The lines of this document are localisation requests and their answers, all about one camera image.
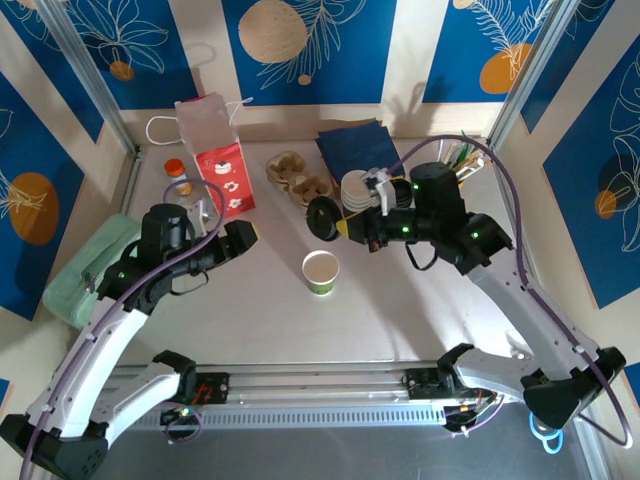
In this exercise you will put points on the wooden stirrer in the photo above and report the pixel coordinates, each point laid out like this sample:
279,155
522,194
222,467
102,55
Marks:
475,160
477,170

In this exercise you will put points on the white wrapped straw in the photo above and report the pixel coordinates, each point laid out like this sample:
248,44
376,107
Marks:
442,150

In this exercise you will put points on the small control board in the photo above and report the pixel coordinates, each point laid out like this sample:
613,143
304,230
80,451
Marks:
181,415
470,410

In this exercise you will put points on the orange pill bottle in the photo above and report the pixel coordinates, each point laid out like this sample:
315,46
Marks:
176,172

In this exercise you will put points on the green striped wrapped straw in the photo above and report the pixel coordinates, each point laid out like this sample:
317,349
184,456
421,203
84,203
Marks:
462,145

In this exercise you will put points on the mint green zip pouch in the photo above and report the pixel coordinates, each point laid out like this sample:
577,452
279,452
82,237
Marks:
75,280

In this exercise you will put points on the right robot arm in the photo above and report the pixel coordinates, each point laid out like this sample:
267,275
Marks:
525,310

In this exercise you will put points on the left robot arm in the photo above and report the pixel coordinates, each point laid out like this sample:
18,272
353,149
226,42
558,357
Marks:
105,345

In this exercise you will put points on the green paper coffee cup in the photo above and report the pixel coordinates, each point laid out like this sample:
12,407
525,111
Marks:
320,275

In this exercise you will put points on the black plastic cup lid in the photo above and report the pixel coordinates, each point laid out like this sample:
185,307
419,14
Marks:
324,219

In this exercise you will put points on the stack of paper cups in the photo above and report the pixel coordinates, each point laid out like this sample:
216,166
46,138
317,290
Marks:
355,192

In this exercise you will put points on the red white paper gift bag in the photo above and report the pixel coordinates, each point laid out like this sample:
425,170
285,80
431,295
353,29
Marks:
230,175

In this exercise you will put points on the aluminium frame post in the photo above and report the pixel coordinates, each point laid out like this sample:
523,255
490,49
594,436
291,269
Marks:
85,60
530,65

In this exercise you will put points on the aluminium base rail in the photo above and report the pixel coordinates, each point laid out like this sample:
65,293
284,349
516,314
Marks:
320,380

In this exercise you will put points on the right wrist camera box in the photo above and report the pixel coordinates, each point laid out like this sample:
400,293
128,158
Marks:
382,192

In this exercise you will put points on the stack of black lids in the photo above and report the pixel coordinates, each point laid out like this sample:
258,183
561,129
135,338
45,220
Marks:
401,192

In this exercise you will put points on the navy paper napkin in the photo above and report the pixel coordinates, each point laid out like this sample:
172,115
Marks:
357,150
325,137

